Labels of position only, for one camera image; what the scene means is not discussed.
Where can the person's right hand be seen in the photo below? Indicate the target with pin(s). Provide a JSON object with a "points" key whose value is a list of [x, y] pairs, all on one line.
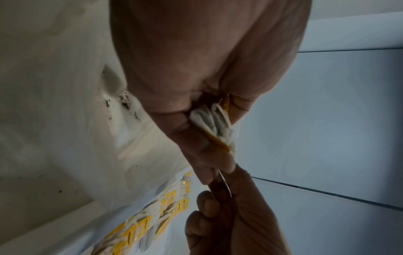
{"points": [[248, 224]]}

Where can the white tea bag yellow tag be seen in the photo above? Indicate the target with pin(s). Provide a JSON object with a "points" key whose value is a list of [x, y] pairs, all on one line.
{"points": [[217, 124]]}

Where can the person's left hand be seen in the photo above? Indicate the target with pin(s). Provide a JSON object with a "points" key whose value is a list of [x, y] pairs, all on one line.
{"points": [[192, 49]]}

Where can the pile of yellow-tagged tea bags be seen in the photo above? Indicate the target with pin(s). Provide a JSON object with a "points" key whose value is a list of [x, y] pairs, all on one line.
{"points": [[148, 224]]}

